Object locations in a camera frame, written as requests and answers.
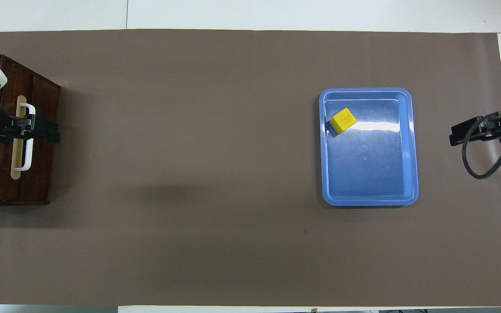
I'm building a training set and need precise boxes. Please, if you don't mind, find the wooden drawer with white handle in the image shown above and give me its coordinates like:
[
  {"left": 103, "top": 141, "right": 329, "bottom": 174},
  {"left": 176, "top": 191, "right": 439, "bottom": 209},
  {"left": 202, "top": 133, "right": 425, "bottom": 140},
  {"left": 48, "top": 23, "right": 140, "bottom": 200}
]
[{"left": 0, "top": 54, "right": 61, "bottom": 206}]

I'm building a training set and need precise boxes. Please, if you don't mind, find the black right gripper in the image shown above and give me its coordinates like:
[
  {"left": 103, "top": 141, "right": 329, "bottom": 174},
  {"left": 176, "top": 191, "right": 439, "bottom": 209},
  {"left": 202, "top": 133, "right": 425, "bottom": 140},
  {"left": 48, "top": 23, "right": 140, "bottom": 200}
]
[{"left": 449, "top": 112, "right": 501, "bottom": 147}]

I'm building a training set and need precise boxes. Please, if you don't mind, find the brown table mat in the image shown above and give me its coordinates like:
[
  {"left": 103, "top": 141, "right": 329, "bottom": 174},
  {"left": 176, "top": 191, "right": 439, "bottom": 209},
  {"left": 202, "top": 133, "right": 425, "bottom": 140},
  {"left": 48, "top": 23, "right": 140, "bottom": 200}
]
[{"left": 0, "top": 29, "right": 501, "bottom": 307}]

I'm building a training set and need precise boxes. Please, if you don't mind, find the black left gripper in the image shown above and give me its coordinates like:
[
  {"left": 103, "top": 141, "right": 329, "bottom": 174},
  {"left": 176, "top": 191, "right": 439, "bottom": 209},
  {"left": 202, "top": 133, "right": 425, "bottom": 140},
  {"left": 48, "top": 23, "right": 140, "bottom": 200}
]
[{"left": 0, "top": 101, "right": 61, "bottom": 144}]

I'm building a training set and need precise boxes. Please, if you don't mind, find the blue plastic tray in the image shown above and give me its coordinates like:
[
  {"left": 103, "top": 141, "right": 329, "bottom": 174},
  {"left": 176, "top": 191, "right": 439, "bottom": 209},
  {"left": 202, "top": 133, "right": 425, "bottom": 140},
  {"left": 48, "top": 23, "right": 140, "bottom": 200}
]
[{"left": 319, "top": 87, "right": 419, "bottom": 206}]

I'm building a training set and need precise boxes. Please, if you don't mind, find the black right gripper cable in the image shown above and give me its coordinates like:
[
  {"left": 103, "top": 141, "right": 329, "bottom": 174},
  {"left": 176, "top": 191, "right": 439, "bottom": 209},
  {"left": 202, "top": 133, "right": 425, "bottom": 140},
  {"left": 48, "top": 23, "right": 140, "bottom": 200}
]
[{"left": 462, "top": 111, "right": 501, "bottom": 180}]

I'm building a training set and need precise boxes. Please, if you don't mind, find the yellow block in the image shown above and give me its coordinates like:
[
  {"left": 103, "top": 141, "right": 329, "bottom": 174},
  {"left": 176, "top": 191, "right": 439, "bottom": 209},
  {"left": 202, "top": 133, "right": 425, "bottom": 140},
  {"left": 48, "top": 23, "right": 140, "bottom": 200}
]
[{"left": 329, "top": 107, "right": 357, "bottom": 134}]

